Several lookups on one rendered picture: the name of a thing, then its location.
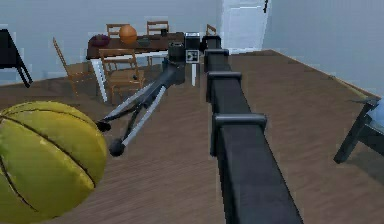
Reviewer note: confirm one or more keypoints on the dark brown table white legs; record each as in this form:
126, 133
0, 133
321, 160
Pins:
115, 46

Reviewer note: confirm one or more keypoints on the orange basketball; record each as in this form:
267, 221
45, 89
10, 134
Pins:
128, 34

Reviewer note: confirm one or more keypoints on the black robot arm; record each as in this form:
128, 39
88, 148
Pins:
253, 173

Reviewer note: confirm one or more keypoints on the dark chair with pale cushion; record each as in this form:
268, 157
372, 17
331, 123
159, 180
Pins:
361, 128

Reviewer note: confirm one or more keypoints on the black stand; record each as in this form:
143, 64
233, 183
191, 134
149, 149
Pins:
9, 50

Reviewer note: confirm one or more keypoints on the dark grey bowl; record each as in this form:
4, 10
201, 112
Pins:
144, 42

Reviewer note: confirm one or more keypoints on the white room door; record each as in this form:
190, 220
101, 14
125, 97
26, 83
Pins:
245, 26

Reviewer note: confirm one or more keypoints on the black cup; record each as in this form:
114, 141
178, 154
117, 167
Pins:
164, 32

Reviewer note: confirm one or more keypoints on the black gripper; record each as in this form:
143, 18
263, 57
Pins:
176, 71

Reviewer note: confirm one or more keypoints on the yellow ball with black seams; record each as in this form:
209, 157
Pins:
46, 160

